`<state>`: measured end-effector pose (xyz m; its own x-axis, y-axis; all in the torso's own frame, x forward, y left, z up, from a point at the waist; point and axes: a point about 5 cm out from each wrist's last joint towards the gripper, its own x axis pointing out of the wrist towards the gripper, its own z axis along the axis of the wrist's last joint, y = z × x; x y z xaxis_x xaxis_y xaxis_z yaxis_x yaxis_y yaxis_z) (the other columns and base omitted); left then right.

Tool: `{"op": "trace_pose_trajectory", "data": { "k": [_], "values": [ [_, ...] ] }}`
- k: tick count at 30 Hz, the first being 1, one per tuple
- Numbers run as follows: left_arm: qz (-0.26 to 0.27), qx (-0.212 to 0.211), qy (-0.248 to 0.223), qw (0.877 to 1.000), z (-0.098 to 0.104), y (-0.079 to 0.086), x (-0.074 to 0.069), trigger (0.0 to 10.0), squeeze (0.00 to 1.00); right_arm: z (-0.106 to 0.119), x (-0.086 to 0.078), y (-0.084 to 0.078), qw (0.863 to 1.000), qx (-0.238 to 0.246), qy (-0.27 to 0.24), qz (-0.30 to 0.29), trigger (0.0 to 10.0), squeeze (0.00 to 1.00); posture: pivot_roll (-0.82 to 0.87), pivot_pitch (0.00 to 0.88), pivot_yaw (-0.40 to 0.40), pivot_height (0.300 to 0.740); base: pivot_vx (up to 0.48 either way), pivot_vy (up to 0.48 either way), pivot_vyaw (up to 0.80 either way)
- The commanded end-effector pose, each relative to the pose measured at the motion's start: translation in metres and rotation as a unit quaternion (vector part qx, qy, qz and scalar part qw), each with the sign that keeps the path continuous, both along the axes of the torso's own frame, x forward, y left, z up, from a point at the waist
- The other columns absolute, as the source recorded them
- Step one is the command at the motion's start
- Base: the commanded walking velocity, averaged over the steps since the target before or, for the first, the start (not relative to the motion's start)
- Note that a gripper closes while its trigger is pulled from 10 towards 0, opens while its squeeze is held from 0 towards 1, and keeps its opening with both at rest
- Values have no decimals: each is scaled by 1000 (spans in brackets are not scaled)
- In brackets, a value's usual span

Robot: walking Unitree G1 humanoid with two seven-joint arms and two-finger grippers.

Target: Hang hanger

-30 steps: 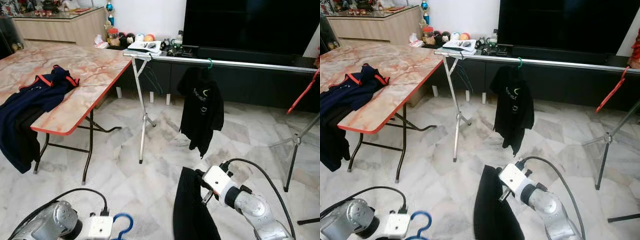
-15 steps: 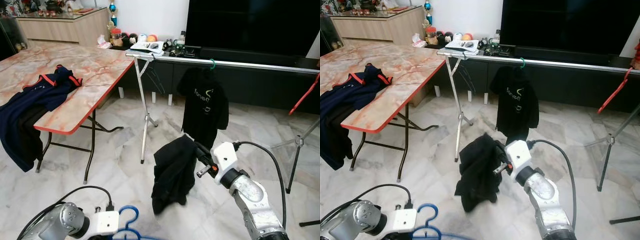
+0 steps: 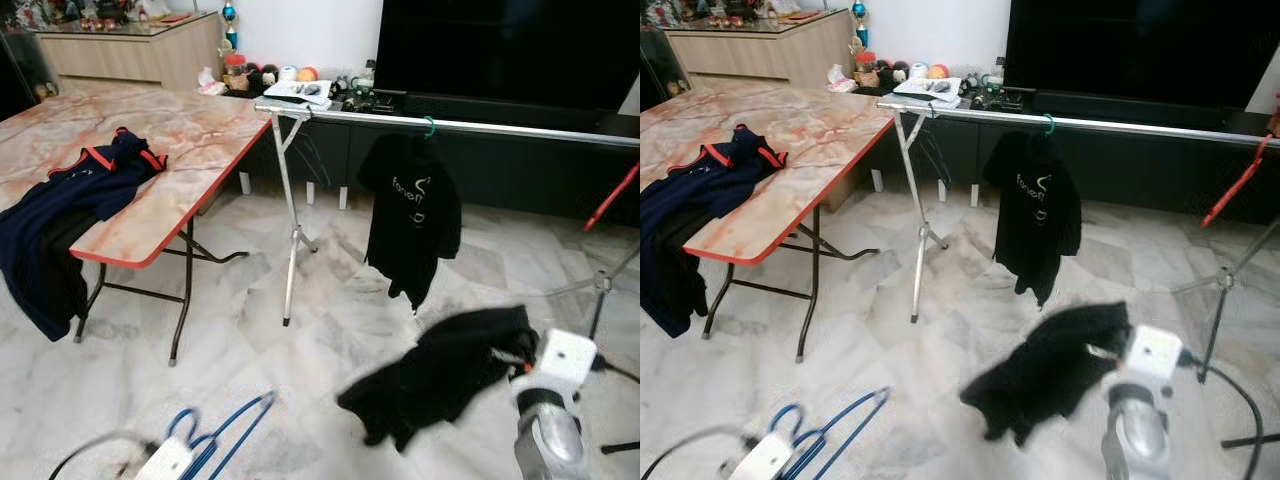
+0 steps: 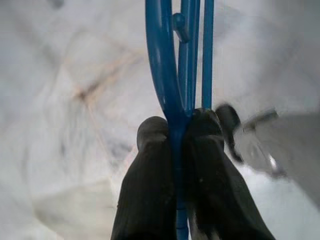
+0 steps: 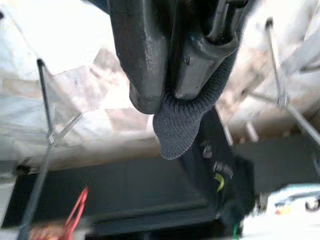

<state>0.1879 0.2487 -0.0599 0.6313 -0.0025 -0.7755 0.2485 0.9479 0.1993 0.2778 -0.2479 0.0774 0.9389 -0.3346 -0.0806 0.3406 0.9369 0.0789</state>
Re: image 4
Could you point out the black robot left foot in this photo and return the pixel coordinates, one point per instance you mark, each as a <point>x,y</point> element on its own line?
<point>228,117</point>

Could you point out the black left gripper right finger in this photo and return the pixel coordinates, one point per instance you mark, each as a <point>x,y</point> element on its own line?
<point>212,180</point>

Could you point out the blue plastic hanger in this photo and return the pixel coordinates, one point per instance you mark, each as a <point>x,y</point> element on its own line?
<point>160,57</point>

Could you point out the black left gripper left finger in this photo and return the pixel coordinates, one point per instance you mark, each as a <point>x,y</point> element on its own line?
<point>147,187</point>

